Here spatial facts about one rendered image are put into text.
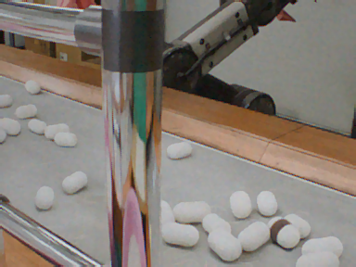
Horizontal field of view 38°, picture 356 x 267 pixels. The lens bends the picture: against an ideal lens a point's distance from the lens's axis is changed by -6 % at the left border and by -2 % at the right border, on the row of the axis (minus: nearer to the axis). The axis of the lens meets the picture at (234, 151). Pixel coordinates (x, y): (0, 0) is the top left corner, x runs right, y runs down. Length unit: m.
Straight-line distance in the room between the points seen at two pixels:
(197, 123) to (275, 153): 0.13
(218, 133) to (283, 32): 2.18
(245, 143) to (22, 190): 0.28
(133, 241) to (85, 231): 0.29
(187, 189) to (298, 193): 0.12
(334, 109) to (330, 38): 0.37
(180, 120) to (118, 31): 0.56
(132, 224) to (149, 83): 0.06
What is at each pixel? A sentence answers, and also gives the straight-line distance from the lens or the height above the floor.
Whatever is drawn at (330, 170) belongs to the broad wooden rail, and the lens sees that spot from 0.62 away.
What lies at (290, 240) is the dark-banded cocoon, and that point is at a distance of 0.47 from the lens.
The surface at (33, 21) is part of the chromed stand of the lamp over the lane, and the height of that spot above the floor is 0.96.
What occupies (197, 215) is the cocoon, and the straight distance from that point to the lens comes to 0.50.
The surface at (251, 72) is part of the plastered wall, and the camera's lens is 3.00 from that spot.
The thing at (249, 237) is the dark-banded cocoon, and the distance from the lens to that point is 0.46.
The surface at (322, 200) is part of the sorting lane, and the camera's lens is 0.58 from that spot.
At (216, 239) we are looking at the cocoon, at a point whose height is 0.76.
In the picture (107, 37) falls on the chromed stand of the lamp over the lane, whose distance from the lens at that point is 0.19.
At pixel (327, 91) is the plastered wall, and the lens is 2.77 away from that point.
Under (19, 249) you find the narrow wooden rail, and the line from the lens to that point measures 0.44.
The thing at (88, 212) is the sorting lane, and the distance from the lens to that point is 0.53.
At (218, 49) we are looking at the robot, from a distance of 1.16.
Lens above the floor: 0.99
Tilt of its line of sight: 22 degrees down
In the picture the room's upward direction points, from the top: 3 degrees clockwise
